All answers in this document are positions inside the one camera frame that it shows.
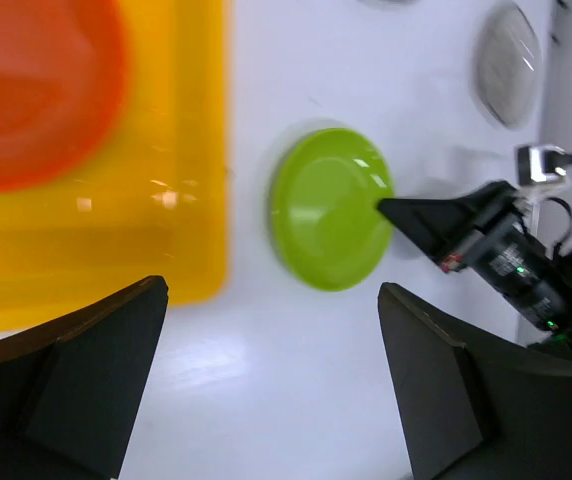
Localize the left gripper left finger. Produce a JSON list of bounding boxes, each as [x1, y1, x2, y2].
[[0, 276, 168, 479]]

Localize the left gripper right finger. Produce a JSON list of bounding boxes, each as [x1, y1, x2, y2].
[[378, 283, 572, 479]]

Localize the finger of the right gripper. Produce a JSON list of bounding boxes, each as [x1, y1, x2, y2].
[[377, 181, 514, 260]]

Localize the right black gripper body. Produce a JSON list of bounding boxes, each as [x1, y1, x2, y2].
[[438, 199, 572, 332]]

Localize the green plate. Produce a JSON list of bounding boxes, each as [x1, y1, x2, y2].
[[267, 127, 394, 292]]

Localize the clear smoky dish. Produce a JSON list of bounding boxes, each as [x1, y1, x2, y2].
[[360, 0, 417, 8], [472, 1, 542, 130]]

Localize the orange plate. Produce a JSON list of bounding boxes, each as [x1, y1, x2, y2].
[[0, 1, 129, 192]]

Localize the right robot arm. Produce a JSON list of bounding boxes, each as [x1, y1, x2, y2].
[[377, 181, 572, 359]]

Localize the yellow plastic bin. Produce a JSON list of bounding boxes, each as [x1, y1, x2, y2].
[[0, 1, 231, 332]]

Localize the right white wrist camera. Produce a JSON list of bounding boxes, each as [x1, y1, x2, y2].
[[516, 145, 572, 187]]

